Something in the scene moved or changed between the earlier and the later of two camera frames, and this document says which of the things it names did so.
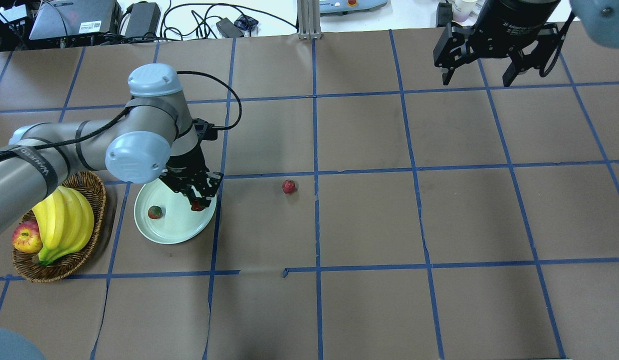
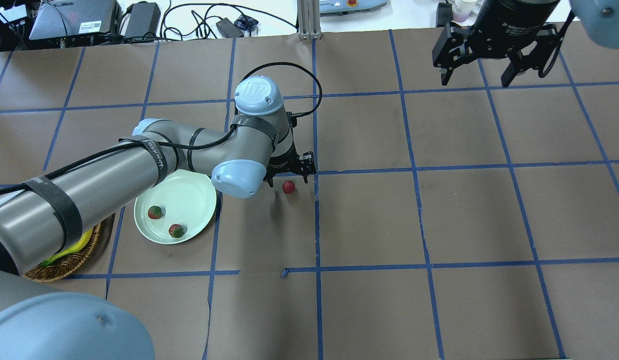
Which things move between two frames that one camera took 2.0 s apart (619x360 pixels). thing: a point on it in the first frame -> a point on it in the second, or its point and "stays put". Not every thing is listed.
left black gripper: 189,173 -> 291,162
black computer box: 66,18 stays put
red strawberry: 155,212 stays put
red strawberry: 196,206 -> 176,230
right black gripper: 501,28 stays put
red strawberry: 288,186 stays put
